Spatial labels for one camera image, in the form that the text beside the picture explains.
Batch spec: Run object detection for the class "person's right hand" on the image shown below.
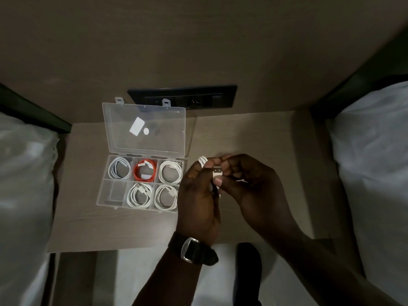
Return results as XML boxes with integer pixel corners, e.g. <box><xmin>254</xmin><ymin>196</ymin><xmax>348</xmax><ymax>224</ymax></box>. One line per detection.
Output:
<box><xmin>213</xmin><ymin>154</ymin><xmax>301</xmax><ymax>240</ymax></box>

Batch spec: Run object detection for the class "white usb cable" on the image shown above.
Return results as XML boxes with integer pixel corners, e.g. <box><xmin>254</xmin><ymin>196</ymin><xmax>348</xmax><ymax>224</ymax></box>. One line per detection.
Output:
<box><xmin>198</xmin><ymin>155</ymin><xmax>248</xmax><ymax>200</ymax></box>

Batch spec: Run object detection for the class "coiled white cable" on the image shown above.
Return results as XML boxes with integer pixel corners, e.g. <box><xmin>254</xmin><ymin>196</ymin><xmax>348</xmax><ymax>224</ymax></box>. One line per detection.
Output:
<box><xmin>158</xmin><ymin>160</ymin><xmax>183</xmax><ymax>185</ymax></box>
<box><xmin>107</xmin><ymin>157</ymin><xmax>132</xmax><ymax>181</ymax></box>
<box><xmin>154</xmin><ymin>184</ymin><xmax>179</xmax><ymax>211</ymax></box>
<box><xmin>126</xmin><ymin>183</ymin><xmax>153</xmax><ymax>209</ymax></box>

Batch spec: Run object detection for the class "person's right forearm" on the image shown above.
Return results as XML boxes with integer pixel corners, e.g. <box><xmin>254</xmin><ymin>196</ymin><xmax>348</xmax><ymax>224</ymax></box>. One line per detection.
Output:
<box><xmin>265</xmin><ymin>225</ymin><xmax>400</xmax><ymax>306</ymax></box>

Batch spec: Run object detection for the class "clear plastic organizer box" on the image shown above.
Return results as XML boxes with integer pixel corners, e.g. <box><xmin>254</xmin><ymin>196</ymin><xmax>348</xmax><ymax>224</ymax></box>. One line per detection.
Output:
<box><xmin>96</xmin><ymin>97</ymin><xmax>188</xmax><ymax>213</ymax></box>

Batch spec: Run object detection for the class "coiled orange cable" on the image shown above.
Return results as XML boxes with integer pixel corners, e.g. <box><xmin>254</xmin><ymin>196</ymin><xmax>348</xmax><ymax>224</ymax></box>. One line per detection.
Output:
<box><xmin>133</xmin><ymin>159</ymin><xmax>157</xmax><ymax>183</ymax></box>

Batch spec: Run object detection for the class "person's left forearm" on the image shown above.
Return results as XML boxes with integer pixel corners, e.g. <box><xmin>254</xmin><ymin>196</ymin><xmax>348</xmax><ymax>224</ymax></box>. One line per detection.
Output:
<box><xmin>132</xmin><ymin>250</ymin><xmax>205</xmax><ymax>306</ymax></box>

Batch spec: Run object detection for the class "dark bed headboard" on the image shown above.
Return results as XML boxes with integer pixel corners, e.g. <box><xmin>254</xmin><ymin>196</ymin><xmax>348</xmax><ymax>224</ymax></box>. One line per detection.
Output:
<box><xmin>310</xmin><ymin>27</ymin><xmax>408</xmax><ymax>120</ymax></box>
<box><xmin>0</xmin><ymin>83</ymin><xmax>72</xmax><ymax>134</ymax></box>

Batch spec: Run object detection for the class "person's black shoe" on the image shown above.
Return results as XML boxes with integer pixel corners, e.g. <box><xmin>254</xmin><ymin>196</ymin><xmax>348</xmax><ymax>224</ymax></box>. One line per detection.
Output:
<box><xmin>233</xmin><ymin>242</ymin><xmax>263</xmax><ymax>306</ymax></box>

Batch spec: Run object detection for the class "black wristwatch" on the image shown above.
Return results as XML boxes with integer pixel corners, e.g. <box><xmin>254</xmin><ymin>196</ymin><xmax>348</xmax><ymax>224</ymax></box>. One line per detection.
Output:
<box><xmin>168</xmin><ymin>231</ymin><xmax>219</xmax><ymax>267</ymax></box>

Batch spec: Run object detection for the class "black wall outlet panel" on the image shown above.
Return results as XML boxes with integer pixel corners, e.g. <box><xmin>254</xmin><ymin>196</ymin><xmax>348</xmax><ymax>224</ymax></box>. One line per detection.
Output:
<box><xmin>127</xmin><ymin>85</ymin><xmax>238</xmax><ymax>109</ymax></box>

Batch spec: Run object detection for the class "person's left hand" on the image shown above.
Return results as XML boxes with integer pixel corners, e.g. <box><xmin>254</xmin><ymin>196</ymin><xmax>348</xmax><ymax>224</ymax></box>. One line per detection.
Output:
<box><xmin>177</xmin><ymin>157</ymin><xmax>225</xmax><ymax>247</ymax></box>

